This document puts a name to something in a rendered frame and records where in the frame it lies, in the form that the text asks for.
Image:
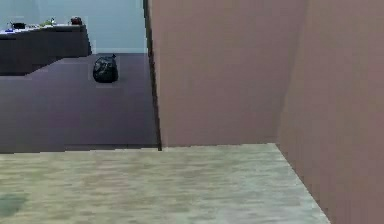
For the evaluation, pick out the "dark red jar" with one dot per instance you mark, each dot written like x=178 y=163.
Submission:
x=76 y=20

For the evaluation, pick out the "black pot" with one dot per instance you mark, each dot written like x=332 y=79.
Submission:
x=18 y=25

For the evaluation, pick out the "black garbage bag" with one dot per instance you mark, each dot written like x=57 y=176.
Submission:
x=105 y=69

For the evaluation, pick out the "dark grey kitchen counter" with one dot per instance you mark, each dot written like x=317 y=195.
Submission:
x=43 y=46

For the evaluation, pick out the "blue small dish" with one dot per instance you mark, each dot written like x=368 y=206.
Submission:
x=9 y=30

